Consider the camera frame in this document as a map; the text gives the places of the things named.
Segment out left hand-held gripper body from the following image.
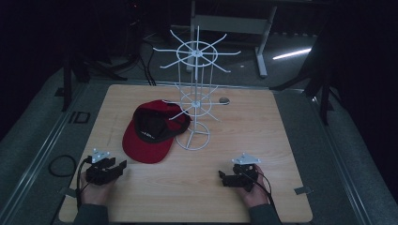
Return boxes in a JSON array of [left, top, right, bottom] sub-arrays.
[[84, 147, 115, 187]]

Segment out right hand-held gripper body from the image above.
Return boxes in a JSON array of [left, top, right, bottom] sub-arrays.
[[231, 152, 263, 193]]

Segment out red baseball cap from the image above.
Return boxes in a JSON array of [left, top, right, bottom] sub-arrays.
[[121, 99, 191, 165]]

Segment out white wire display rack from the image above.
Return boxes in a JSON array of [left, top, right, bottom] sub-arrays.
[[152, 25, 242, 152]]

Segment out person's left hand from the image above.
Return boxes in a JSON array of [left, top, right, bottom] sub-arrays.
[[79, 171, 117, 206]]

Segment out person's right hand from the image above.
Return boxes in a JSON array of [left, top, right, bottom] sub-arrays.
[[234, 164, 272, 209]]

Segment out grey tape strip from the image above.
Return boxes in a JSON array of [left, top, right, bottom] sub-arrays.
[[293, 186, 314, 196], [58, 186, 78, 199]]

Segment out black tripod stand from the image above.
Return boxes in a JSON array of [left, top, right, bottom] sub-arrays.
[[270, 29, 334, 127], [60, 51, 129, 113]]

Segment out left hand-held gripper black cable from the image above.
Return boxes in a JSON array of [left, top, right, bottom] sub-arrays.
[[75, 157, 94, 211]]

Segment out hand-held gripper black cable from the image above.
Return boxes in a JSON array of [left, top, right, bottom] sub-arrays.
[[75, 157, 94, 211], [240, 170, 280, 219]]

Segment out right hand-held gripper black cable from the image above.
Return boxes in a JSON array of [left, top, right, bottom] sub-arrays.
[[240, 170, 280, 219]]

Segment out black coiled cable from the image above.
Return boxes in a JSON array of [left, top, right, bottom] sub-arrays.
[[48, 154, 78, 178]]

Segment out metal floor rail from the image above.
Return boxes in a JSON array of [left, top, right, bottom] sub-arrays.
[[308, 95, 375, 225], [0, 83, 90, 225]]

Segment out black floor cables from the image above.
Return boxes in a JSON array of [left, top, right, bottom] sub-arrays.
[[136, 37, 158, 87]]

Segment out white metal desk frame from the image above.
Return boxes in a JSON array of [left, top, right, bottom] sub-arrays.
[[187, 0, 279, 79]]

